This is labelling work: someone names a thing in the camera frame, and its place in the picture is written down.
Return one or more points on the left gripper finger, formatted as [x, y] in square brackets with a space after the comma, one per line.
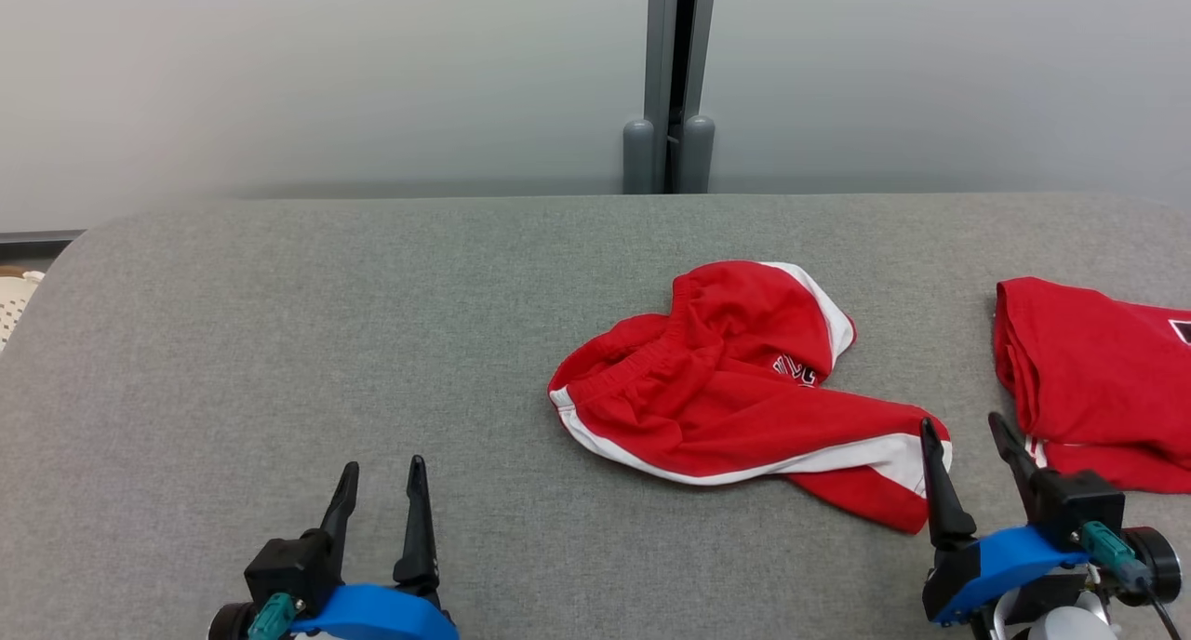
[342, 510]
[417, 538]

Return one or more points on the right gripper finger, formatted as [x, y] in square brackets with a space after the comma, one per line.
[944, 500]
[1014, 454]

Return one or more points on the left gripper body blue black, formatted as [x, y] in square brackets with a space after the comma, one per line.
[372, 614]

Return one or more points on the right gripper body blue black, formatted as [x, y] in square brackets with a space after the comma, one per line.
[1005, 566]

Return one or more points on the red white baseball jersey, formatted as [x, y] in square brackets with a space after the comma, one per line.
[1098, 370]

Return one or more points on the red white-striped shorts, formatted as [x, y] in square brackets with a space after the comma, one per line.
[707, 407]

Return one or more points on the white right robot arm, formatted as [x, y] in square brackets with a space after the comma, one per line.
[1065, 626]

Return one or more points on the white perforated laundry basket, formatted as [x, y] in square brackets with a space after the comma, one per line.
[14, 300]

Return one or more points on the grey cylindrical post cap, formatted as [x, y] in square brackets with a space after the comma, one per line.
[638, 161]
[699, 156]

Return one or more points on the grey metal partition post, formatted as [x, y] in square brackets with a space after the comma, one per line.
[661, 45]

